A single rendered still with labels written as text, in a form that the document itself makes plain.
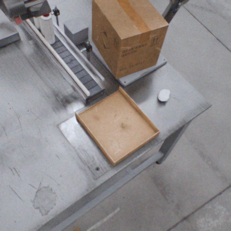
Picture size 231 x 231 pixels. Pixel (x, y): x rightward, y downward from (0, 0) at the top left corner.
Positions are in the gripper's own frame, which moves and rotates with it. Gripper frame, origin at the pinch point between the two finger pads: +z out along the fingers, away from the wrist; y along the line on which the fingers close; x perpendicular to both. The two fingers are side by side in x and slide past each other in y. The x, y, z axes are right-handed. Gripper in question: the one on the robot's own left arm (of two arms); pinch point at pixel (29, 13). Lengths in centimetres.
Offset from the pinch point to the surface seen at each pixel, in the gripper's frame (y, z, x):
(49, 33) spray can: -9.7, 22.5, 7.1
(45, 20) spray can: -8.8, 16.8, 1.9
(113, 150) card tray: -7, -9, 65
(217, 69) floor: -162, 87, 84
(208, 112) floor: -120, 66, 108
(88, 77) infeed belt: -15.4, 11.1, 33.3
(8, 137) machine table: 29, 9, 42
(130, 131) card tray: -18, -6, 62
